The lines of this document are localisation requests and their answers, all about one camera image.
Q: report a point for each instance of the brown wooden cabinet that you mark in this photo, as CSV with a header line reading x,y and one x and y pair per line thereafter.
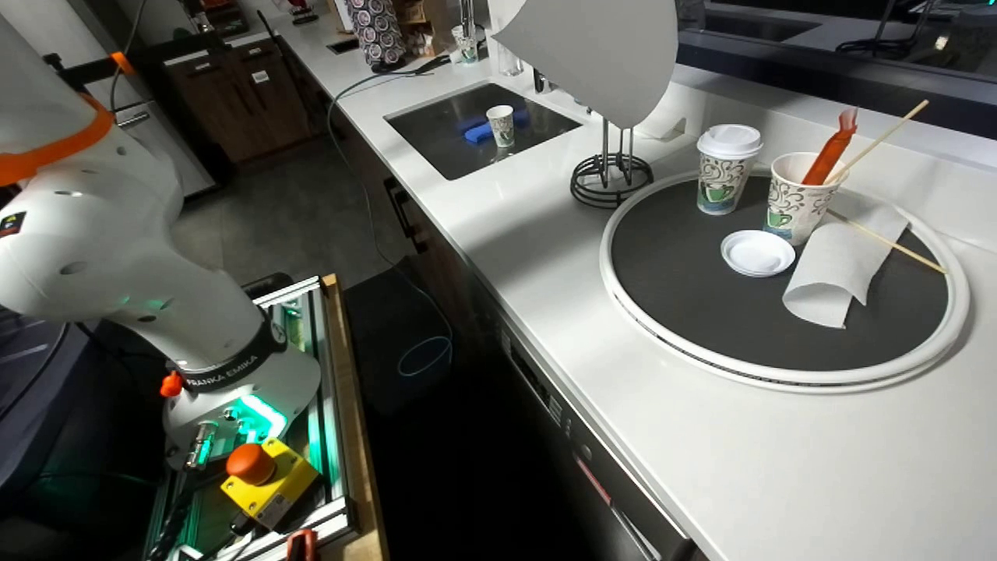
x,y
243,97

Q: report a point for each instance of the curled white paper towel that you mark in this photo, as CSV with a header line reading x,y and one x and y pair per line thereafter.
x,y
835,276

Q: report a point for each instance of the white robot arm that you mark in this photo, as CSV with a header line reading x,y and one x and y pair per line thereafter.
x,y
105,238

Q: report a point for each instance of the aluminium robot cart wooden edge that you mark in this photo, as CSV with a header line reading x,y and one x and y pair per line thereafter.
x,y
345,415

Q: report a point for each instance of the black under-counter appliance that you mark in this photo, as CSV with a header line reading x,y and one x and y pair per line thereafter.
x,y
581,467

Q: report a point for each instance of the white floor cabinet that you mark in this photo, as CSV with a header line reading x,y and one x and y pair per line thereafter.
x,y
158,134

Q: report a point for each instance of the small white cup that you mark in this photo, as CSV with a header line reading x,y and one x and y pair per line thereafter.
x,y
499,126

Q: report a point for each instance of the black white patterned container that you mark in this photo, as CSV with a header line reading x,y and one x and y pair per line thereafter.
x,y
376,31

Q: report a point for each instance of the blue plastic item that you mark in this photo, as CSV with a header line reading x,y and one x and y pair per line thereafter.
x,y
475,132

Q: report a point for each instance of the white lidded paper cup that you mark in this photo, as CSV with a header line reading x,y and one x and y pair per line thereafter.
x,y
725,172

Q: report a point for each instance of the round black tray white rim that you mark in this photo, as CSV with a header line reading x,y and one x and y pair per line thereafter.
x,y
688,290

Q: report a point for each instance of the thin wooden chopstick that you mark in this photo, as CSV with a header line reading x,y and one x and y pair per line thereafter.
x,y
891,245
891,132

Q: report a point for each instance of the yellow emergency stop box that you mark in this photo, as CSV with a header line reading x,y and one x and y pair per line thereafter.
x,y
273,486

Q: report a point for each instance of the orange plastic utensil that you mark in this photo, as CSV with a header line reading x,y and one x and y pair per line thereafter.
x,y
829,150

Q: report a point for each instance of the open printed paper cup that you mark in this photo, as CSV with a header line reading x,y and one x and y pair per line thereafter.
x,y
797,214

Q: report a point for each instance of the dark inset counter sink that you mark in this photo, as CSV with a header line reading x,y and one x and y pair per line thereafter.
x,y
436,140

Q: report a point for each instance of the white paper towel sheet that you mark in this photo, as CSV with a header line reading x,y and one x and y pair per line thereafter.
x,y
597,52

